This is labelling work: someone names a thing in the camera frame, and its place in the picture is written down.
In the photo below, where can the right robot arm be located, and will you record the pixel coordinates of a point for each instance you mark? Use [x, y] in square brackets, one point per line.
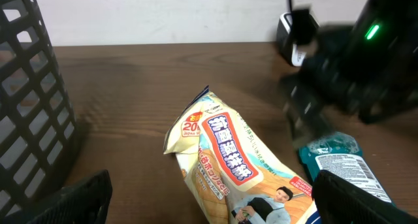
[380, 28]

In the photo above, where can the grey plastic shopping basket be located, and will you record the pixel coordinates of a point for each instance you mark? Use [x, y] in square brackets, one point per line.
[38, 125]

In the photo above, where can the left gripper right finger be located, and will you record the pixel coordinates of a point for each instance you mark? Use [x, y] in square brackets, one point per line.
[340, 202]

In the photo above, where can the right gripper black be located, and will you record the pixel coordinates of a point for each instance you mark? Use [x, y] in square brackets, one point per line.
[374, 96]

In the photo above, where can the blue mouthwash bottle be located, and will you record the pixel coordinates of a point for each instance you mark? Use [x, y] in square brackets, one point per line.
[341, 155]

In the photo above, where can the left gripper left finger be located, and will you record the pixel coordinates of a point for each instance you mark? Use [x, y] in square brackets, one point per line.
[86, 201]

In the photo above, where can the yellow snack bag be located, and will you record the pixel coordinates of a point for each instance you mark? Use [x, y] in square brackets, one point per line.
[233, 175]

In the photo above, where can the white barcode scanner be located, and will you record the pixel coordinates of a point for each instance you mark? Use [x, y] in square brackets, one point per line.
[285, 43]

